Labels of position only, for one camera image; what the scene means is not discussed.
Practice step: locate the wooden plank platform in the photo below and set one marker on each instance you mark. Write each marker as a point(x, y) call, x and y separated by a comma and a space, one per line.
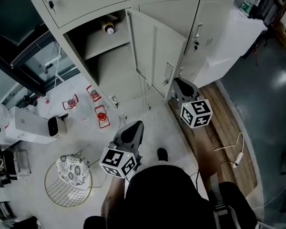
point(226, 128)

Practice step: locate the small red cap bottle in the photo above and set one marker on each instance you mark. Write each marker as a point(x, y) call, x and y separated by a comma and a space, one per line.
point(44, 100)

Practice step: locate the white counter block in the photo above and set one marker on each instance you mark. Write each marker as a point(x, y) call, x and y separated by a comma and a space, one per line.
point(228, 44)

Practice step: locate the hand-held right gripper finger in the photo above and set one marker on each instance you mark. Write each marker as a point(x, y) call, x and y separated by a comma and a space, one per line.
point(190, 89)
point(178, 92)

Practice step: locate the person's right forearm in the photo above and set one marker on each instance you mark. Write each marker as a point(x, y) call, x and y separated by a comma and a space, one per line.
point(205, 151)

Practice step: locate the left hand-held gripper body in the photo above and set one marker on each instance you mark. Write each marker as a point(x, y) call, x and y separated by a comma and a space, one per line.
point(115, 162)

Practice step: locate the small white black device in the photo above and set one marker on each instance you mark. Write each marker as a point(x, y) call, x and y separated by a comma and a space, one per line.
point(54, 126)

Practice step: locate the beige metal locker cabinet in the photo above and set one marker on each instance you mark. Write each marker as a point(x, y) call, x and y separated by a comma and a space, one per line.
point(85, 6)

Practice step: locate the black white floral cushion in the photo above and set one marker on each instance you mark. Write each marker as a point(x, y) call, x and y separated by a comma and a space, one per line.
point(71, 168)

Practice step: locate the black bag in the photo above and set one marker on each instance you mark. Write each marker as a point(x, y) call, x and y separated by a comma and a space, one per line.
point(256, 12)

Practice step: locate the grey metal locker door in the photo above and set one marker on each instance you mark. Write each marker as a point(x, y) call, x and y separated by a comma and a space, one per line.
point(157, 56)

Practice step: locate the black keys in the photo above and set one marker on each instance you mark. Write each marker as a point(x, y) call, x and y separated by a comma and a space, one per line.
point(51, 3)
point(195, 45)

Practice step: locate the white power strip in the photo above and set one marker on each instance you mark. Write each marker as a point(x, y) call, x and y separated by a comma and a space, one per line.
point(238, 160)

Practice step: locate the person's black shirt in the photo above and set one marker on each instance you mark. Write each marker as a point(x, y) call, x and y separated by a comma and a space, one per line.
point(162, 199)

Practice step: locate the person's left forearm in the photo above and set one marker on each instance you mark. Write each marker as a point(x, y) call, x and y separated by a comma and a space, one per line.
point(114, 194)

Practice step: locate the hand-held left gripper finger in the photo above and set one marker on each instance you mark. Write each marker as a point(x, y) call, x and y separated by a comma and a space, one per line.
point(137, 138)
point(122, 136)

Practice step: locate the black thermos flask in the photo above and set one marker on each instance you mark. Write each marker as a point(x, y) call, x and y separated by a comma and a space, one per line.
point(29, 100)

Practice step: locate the white water dispenser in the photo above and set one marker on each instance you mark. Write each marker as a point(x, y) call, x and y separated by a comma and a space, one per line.
point(26, 125)

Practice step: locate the person's black shoe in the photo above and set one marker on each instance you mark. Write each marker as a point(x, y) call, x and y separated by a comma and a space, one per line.
point(162, 154)

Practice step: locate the green label water bottle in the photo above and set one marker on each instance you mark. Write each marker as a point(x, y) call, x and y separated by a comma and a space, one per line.
point(246, 5)

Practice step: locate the bottle with white cap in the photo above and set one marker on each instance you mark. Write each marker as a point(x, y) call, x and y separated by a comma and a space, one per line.
point(109, 27)

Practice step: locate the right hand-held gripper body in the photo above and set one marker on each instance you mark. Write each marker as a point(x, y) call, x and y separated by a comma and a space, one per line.
point(196, 113)

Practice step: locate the black metal folding chair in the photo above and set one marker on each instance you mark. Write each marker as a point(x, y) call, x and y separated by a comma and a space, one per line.
point(9, 161)

